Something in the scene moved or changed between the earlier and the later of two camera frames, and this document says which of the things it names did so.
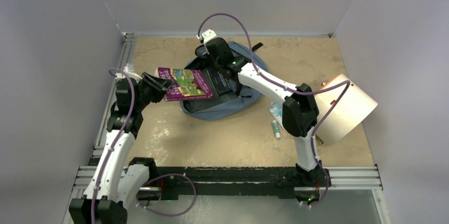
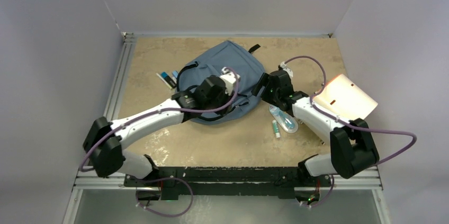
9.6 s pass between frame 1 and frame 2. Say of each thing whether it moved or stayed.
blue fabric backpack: moved
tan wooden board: stayed
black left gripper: moved
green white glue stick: stayed
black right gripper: moved
